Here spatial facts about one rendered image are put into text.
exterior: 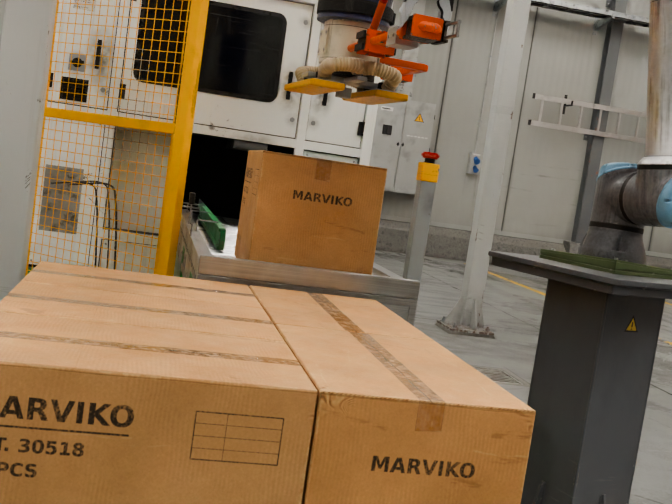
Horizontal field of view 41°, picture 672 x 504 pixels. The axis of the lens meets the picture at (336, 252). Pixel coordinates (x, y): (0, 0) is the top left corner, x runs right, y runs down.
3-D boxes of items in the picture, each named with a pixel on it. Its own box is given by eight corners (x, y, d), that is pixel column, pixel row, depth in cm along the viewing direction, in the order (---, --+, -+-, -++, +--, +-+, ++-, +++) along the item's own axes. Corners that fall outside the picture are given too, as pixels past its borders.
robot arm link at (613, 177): (620, 228, 267) (630, 169, 266) (660, 231, 251) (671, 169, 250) (578, 220, 261) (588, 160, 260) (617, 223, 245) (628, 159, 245)
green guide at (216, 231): (183, 216, 499) (186, 200, 498) (202, 218, 501) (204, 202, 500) (196, 247, 343) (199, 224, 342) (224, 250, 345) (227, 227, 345)
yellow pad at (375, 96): (341, 100, 284) (343, 84, 284) (371, 105, 287) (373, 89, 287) (375, 96, 252) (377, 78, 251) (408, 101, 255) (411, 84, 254)
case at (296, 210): (234, 255, 340) (248, 150, 336) (336, 268, 347) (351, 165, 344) (245, 277, 281) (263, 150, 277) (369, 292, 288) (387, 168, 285)
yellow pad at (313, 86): (283, 90, 279) (285, 74, 278) (314, 95, 282) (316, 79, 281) (310, 84, 246) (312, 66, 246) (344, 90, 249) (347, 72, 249)
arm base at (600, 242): (601, 258, 270) (606, 226, 270) (658, 267, 256) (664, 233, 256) (563, 251, 258) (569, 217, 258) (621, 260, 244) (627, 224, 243)
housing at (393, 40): (384, 46, 224) (386, 27, 223) (409, 50, 226) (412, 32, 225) (393, 43, 217) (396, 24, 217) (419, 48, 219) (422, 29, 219)
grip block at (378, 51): (352, 52, 244) (355, 31, 244) (386, 59, 247) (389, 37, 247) (361, 50, 236) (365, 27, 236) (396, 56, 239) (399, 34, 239)
